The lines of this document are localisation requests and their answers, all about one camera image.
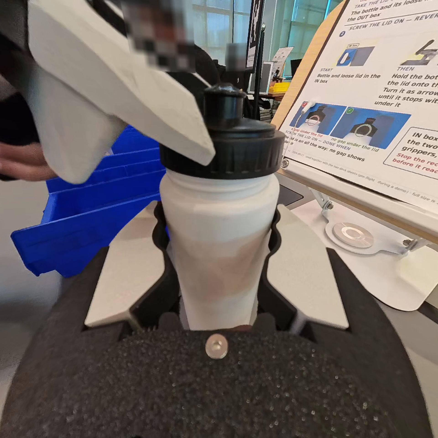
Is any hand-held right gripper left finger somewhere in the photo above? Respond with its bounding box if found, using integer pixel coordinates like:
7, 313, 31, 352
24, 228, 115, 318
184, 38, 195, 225
84, 201, 181, 331

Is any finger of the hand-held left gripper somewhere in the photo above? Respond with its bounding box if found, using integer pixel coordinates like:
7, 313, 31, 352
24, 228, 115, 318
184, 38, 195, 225
162, 68, 212, 103
27, 0, 216, 167

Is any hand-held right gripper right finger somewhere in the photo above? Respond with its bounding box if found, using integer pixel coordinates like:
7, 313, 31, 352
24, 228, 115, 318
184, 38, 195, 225
257, 204, 349, 337

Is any blue plastic bin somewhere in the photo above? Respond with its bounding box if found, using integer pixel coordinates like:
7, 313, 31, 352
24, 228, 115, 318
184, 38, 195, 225
10, 125, 170, 278

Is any black bottle lid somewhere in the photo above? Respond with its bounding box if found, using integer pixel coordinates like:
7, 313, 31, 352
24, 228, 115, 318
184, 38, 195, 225
159, 82, 285, 180

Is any white plastic bottle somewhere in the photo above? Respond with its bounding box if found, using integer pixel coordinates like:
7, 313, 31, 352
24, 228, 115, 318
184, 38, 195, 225
159, 169, 281, 331

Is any person's left hand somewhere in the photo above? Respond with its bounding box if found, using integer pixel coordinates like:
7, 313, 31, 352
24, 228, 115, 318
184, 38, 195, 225
0, 141, 58, 182

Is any black pole with printed tag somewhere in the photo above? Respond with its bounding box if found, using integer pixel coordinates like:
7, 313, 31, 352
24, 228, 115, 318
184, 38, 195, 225
246, 0, 266, 100

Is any wooden instruction board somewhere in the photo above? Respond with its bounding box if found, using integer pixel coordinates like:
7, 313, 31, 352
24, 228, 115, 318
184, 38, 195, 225
270, 0, 438, 245

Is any instruction board on stand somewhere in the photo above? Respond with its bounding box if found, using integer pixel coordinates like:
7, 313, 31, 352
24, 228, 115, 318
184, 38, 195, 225
279, 0, 438, 206

